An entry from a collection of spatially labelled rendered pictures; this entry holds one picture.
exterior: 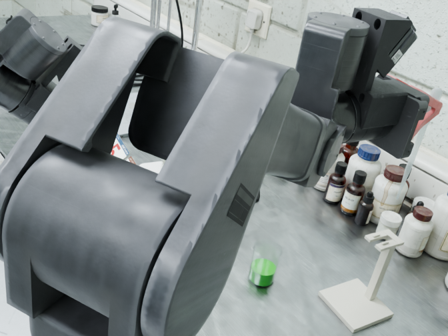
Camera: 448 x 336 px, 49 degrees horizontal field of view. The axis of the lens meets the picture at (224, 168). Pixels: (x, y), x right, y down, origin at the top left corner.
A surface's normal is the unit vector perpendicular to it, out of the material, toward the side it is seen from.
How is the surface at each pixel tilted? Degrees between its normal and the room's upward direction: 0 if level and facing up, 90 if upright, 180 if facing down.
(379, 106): 90
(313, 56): 89
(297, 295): 0
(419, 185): 90
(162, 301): 72
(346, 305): 0
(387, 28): 90
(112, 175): 8
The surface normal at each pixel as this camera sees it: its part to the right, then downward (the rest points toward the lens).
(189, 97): -0.34, -0.03
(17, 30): 0.10, 0.51
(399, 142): -0.86, 0.14
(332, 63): -0.45, 0.38
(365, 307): 0.14, -0.86
